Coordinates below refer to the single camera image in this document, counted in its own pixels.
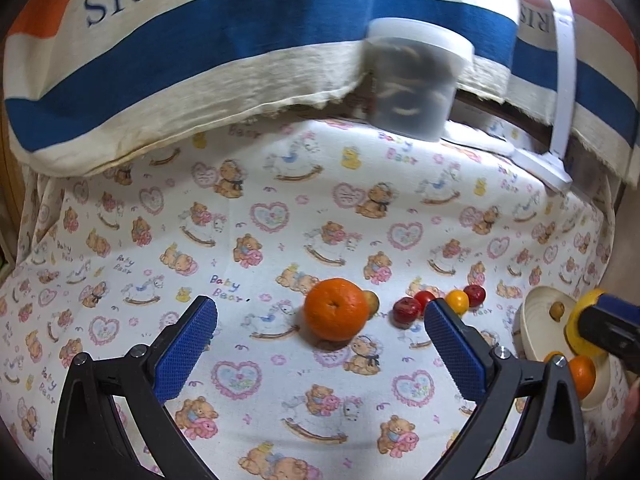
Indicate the striped Paris cloth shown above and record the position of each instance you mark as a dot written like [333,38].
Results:
[90,83]

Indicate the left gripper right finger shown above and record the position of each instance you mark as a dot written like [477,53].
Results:
[549,441]

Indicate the small brown longan fruit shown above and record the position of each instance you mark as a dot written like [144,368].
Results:
[372,301]

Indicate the red cherry tomato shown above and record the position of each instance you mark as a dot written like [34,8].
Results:
[476,295]
[423,298]

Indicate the small yellow orange kumquat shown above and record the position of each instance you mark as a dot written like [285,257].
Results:
[458,301]

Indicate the clear lidded plastic container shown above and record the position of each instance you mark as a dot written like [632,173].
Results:
[415,70]

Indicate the cream round plate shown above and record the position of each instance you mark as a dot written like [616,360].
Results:
[541,335]

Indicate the baby bear print cloth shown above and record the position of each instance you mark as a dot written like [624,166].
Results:
[254,217]

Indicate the large orange mandarin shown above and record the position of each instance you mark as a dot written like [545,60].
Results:
[335,310]

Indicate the white desk lamp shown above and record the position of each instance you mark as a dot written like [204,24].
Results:
[548,166]

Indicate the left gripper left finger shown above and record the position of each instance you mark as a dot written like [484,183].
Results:
[89,439]

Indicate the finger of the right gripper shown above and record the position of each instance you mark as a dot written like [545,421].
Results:
[620,308]
[586,317]

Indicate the orange mandarin in plate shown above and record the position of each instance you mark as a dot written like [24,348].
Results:
[582,369]

